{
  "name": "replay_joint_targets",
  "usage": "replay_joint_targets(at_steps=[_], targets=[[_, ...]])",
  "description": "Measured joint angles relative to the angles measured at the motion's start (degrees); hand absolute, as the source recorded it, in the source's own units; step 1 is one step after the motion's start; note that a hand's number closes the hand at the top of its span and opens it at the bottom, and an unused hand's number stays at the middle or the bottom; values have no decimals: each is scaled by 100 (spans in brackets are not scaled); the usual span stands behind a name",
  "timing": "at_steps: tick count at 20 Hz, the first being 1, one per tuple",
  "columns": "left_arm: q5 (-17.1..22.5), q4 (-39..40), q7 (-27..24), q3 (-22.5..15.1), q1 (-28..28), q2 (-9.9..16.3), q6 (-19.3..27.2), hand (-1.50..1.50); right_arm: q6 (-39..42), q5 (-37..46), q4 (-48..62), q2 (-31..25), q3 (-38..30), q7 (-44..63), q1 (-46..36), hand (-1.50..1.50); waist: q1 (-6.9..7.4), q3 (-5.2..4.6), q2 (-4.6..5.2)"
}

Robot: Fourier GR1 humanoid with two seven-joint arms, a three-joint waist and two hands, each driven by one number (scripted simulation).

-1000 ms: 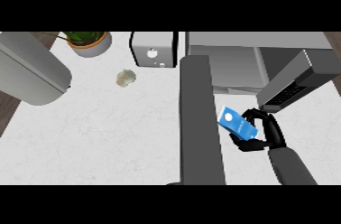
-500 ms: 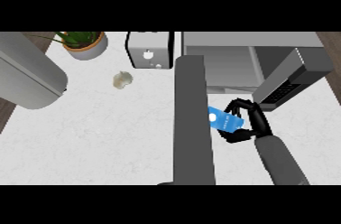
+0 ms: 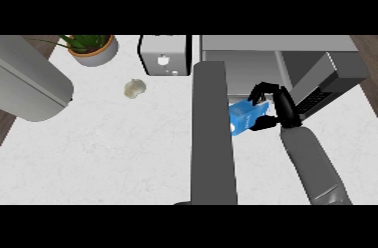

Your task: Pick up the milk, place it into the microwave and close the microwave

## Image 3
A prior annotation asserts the blue milk carton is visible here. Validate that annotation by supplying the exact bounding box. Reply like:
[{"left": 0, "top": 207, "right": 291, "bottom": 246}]
[{"left": 227, "top": 97, "right": 272, "bottom": 137}]

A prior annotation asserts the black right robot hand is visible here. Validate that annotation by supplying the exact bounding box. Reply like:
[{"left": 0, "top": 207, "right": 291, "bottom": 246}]
[{"left": 246, "top": 81, "right": 304, "bottom": 133}]

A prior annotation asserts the pale garlic bulb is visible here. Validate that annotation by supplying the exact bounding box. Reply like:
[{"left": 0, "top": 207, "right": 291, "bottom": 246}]
[{"left": 122, "top": 78, "right": 148, "bottom": 100}]

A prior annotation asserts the grey microwave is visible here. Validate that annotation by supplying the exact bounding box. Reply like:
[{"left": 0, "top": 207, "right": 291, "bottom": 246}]
[{"left": 199, "top": 35, "right": 369, "bottom": 122}]

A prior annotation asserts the green plant in grey pot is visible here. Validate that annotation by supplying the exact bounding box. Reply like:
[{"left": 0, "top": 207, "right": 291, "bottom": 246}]
[{"left": 28, "top": 35, "right": 119, "bottom": 68}]

